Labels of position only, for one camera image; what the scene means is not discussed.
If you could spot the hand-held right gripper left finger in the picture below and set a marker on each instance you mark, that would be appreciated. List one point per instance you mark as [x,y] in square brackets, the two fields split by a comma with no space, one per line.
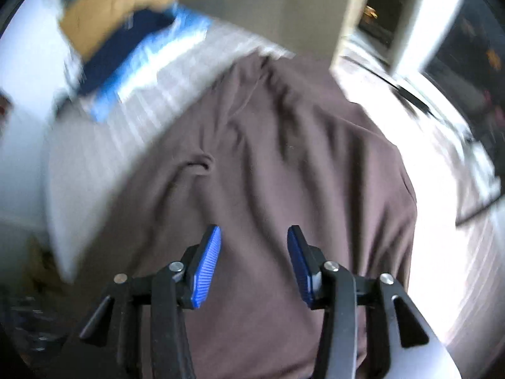
[207,268]

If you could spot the blue garment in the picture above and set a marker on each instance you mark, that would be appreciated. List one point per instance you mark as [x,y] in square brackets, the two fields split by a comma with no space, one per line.
[158,59]

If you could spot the brown fleece sweater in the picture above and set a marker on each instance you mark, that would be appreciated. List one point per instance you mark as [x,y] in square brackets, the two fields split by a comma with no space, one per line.
[268,158]

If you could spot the glass window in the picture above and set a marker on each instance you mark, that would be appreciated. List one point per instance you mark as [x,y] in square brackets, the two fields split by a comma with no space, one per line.
[465,39]

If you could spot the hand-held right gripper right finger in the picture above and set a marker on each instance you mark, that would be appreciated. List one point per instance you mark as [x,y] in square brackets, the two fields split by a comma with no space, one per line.
[296,260]

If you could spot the navy garment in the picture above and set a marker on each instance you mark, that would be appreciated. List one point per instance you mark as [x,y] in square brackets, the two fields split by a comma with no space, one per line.
[118,43]

